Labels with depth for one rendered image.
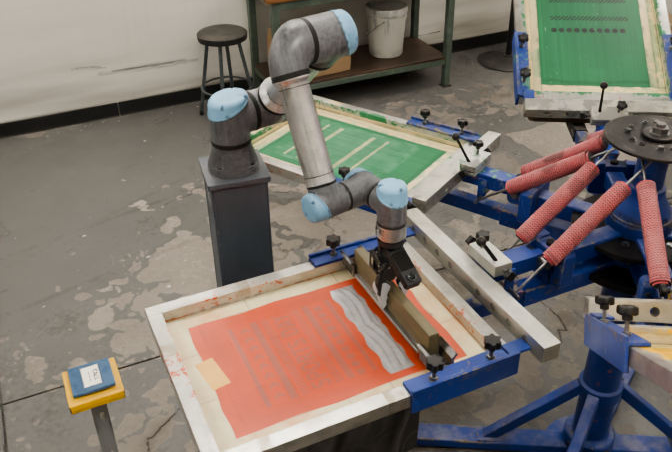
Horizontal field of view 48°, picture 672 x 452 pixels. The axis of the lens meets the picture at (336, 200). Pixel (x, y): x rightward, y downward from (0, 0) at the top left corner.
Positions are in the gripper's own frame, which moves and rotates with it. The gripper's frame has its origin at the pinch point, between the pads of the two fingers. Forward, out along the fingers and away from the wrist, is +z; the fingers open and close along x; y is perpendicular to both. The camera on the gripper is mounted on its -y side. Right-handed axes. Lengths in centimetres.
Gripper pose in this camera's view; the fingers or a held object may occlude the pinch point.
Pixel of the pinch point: (393, 303)
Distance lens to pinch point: 200.6
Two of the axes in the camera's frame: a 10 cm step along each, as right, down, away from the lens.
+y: -4.3, -4.7, 7.8
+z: 0.1, 8.5, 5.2
